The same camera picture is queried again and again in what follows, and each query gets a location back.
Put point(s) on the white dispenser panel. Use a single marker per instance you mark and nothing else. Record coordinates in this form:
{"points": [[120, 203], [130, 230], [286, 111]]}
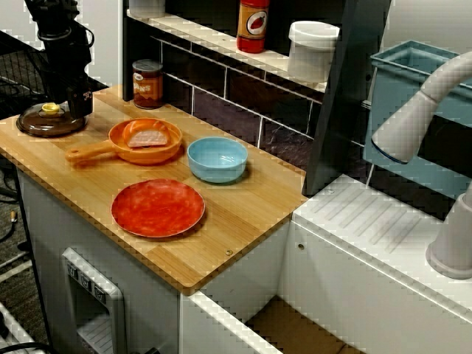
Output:
{"points": [[92, 295]]}

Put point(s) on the brown cardboard sheet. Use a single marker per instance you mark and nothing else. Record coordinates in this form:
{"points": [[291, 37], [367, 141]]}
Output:
{"points": [[295, 332]]}

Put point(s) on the red orange plate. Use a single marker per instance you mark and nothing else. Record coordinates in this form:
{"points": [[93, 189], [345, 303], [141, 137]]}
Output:
{"points": [[158, 208]]}

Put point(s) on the toy ham bread slice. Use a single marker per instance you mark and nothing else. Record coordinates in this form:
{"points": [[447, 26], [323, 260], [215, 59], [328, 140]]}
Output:
{"points": [[145, 138]]}

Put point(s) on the orange toy frying pan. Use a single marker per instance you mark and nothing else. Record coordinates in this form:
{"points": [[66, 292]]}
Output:
{"points": [[147, 156]]}

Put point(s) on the white kitchen shelf ledge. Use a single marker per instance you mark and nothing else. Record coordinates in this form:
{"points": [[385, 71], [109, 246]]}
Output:
{"points": [[221, 44]]}

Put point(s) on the grey toy faucet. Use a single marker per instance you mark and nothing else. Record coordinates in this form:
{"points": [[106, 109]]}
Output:
{"points": [[409, 121]]}

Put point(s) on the white plastic tub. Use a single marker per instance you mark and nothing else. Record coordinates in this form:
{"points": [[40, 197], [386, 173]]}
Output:
{"points": [[146, 7]]}

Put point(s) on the white lidded container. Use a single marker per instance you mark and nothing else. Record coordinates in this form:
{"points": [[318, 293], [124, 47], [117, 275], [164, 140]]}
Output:
{"points": [[311, 55]]}

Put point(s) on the dark grey kitchen post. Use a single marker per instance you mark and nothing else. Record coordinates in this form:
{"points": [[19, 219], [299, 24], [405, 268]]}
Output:
{"points": [[332, 147]]}

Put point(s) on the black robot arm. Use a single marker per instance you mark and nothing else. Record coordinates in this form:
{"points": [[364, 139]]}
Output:
{"points": [[60, 55]]}

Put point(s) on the white toy sink unit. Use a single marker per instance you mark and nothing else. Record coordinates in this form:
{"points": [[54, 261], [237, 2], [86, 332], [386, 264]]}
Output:
{"points": [[368, 265]]}

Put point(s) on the white kitchen cabinet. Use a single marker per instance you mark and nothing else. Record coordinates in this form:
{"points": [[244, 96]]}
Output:
{"points": [[48, 236]]}

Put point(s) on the brown glass lid yellow knob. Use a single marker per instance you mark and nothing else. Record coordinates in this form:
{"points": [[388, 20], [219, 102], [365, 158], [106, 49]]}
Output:
{"points": [[37, 127]]}

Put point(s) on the light blue bowl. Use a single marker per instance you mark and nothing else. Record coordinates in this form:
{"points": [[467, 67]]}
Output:
{"points": [[217, 167]]}

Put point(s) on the teal plastic bin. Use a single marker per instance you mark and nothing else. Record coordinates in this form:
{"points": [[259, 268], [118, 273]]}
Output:
{"points": [[391, 88]]}

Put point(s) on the red sauce bottle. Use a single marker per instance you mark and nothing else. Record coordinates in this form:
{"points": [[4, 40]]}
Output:
{"points": [[252, 26]]}

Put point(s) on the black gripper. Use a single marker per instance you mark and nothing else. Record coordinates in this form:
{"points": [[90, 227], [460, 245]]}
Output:
{"points": [[79, 92]]}

